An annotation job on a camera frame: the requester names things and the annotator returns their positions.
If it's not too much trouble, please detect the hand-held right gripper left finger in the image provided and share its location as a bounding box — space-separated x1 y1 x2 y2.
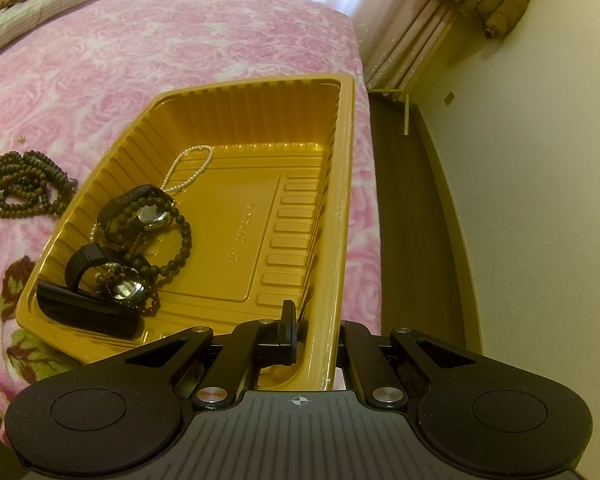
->
124 300 301 410

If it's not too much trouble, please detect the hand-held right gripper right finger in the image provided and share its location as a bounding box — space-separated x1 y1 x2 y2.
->
336 320 476 408

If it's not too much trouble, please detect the dark bead necklace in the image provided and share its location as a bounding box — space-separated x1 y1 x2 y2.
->
97 195 194 319

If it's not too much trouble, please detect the yellow plastic tray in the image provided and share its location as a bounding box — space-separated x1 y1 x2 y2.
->
16 74 357 393

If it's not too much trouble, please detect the white pearl necklace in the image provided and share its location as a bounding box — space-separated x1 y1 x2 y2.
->
90 144 215 243

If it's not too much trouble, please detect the brown wooden bead necklace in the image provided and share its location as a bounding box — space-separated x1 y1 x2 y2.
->
0 150 79 221

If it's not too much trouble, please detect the pink floral blanket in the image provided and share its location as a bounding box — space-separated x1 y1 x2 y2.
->
0 0 383 443

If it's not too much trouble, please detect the pink patterned curtain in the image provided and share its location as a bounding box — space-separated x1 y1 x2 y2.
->
364 0 457 92

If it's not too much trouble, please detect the green striped folded quilt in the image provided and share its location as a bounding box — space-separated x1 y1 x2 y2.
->
0 0 175 63

